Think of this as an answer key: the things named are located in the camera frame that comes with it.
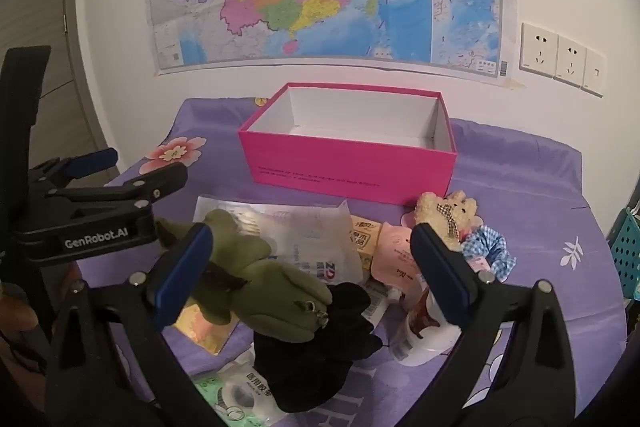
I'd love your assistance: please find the black cloth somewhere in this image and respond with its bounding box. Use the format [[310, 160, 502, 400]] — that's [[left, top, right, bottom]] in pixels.
[[252, 282, 383, 413]]

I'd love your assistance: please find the small yellow tissue pack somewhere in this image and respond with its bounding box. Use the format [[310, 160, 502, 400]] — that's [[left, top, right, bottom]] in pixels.
[[349, 215, 383, 280]]

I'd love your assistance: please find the white squeeze tube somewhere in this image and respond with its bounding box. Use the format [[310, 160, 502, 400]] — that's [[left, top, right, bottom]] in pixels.
[[365, 282, 403, 328]]

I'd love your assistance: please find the beige plush bear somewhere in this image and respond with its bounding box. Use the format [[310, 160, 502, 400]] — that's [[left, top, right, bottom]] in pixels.
[[415, 190, 478, 253]]

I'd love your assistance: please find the clear printed plastic bag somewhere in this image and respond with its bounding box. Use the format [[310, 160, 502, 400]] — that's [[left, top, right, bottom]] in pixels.
[[192, 196, 363, 288]]

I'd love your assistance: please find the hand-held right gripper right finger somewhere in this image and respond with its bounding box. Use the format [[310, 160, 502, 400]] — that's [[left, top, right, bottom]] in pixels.
[[410, 223, 578, 427]]

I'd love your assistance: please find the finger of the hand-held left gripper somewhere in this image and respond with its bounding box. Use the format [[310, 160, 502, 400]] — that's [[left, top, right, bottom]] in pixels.
[[27, 148, 118, 188], [45, 162, 188, 210]]

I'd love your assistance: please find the teal plastic basket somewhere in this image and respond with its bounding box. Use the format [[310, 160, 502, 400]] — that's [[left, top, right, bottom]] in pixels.
[[607, 207, 640, 303]]

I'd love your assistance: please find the plain pink tissue pack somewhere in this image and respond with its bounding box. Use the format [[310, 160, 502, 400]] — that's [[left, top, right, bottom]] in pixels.
[[372, 223, 426, 295]]

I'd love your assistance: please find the pink cardboard box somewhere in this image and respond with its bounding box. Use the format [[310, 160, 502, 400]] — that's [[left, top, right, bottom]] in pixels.
[[238, 82, 458, 206]]

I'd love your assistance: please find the white bottle brown print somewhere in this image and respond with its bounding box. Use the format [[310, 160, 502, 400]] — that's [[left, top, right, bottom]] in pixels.
[[390, 287, 461, 367]]

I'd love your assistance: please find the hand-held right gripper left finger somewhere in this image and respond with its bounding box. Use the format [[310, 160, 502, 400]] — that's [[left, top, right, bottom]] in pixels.
[[45, 223, 226, 427]]

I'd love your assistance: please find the purple floral bedsheet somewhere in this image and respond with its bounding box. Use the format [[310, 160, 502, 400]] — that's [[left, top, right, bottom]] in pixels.
[[100, 97, 628, 427]]

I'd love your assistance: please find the blue gingham scrunchie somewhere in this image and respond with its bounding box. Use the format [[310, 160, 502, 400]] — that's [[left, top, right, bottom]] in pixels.
[[460, 227, 518, 283]]

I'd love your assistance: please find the gold foil packet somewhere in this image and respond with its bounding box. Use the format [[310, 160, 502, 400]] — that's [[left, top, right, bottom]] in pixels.
[[172, 302, 236, 355]]

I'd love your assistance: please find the white wall switch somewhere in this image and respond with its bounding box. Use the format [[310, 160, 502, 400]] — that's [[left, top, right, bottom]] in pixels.
[[582, 48, 607, 96]]

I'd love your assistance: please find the green plush toy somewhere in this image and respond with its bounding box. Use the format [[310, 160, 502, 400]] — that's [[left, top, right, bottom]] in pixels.
[[156, 208, 332, 344]]

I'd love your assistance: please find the white wall socket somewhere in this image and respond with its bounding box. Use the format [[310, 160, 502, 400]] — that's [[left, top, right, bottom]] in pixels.
[[555, 34, 587, 88], [520, 23, 558, 78]]

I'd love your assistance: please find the green white packet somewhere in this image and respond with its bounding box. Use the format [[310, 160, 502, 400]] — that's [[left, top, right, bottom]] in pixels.
[[192, 357, 288, 427]]

